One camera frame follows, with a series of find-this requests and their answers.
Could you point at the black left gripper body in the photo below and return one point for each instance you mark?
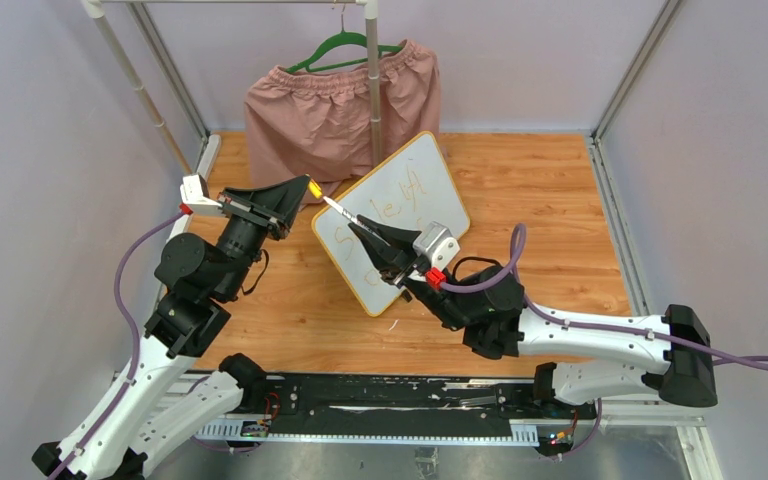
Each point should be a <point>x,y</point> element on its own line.
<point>275,227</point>

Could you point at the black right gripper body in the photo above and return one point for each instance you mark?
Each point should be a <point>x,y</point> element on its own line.
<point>423,292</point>

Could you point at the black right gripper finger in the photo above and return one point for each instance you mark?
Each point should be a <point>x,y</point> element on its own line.
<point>376,261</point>
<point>392,236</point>

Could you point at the yellow marker cap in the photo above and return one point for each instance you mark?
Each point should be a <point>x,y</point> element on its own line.
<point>315,190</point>

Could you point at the yellow framed whiteboard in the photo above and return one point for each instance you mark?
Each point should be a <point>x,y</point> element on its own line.
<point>409,190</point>

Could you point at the white whiteboard marker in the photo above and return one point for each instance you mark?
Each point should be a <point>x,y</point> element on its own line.
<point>347,213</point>

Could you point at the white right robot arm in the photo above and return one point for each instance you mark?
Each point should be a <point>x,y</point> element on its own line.
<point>668,355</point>

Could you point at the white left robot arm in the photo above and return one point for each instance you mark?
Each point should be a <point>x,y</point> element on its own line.
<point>126,436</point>

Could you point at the pink shorts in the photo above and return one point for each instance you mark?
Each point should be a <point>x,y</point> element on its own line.
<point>320,124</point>

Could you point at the green clothes hanger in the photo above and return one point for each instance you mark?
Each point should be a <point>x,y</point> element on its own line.
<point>346,48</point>

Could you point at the white clothes rack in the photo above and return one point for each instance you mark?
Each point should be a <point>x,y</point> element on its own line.
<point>209,143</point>

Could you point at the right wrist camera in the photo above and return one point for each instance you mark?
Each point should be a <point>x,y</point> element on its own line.
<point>436,247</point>

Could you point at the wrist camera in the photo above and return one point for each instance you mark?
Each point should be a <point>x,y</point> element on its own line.
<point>436,247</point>
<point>195,197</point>

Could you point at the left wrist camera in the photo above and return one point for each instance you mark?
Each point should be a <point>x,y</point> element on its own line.
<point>195,197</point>

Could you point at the aluminium cage frame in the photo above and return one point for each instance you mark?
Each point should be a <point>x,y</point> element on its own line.
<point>533,93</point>

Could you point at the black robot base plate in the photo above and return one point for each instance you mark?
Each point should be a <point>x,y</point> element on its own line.
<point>246,408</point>

